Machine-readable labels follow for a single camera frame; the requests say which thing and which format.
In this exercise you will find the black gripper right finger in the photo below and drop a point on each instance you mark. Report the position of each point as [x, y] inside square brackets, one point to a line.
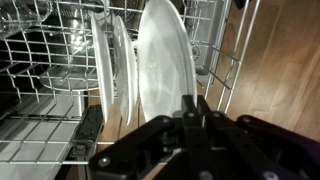
[253, 150]

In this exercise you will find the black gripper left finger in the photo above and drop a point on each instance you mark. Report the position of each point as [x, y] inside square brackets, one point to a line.
[140, 150]

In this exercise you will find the white round plate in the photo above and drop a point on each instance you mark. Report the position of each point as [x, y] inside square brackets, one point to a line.
[163, 60]

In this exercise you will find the grey dishwasher door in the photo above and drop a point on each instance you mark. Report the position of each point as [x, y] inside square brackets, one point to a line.
[208, 30]

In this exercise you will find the stainless steel pot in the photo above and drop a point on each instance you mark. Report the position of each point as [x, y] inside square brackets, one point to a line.
[66, 77]

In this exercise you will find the clear drinking glass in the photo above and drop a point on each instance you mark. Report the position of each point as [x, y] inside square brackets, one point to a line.
[20, 15]

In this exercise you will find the black rack roller bracket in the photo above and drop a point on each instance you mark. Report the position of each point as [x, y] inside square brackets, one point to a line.
[87, 130]

